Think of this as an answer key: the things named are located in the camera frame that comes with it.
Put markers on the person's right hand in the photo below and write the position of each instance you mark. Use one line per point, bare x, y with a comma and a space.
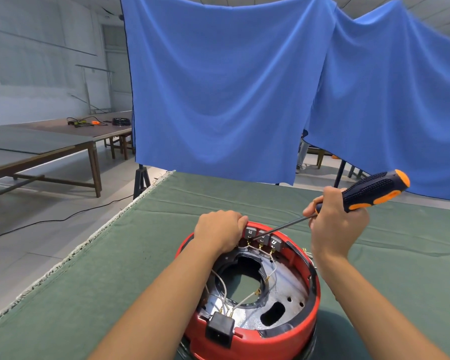
333, 228

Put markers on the person's left hand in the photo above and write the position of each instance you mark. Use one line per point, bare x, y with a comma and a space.
217, 230

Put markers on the person's right thumb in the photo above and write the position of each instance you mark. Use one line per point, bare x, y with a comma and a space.
312, 206

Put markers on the person's left fingers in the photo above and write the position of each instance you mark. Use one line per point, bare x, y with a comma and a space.
239, 225

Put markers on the black and orange screwdriver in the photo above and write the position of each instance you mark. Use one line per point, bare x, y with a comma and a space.
375, 191

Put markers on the red round appliance base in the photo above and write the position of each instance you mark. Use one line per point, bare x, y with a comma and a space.
285, 329

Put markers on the person's left forearm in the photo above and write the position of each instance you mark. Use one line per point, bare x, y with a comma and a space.
165, 307

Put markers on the person's right forearm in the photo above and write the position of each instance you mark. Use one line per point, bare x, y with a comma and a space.
371, 307

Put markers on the black stand leg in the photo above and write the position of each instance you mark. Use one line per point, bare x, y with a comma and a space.
339, 174

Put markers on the small metal screws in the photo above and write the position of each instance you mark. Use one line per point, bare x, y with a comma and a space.
307, 253

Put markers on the wooden stool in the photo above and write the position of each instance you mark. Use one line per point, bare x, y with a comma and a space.
320, 155

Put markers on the black power socket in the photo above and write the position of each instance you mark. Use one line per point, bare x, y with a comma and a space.
219, 328

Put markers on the black tripod stand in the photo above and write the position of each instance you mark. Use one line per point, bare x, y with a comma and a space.
141, 181

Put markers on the large blue hanging cloth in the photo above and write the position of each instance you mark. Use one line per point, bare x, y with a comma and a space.
217, 93
390, 108

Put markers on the green table cloth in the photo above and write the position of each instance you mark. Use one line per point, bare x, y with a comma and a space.
97, 277

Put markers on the brown wooden table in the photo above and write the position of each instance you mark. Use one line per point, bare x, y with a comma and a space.
97, 129

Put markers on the grey topped wooden table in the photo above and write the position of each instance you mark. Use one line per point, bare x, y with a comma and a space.
30, 144

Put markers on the grey metal rail frame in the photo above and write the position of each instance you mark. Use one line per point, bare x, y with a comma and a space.
93, 86

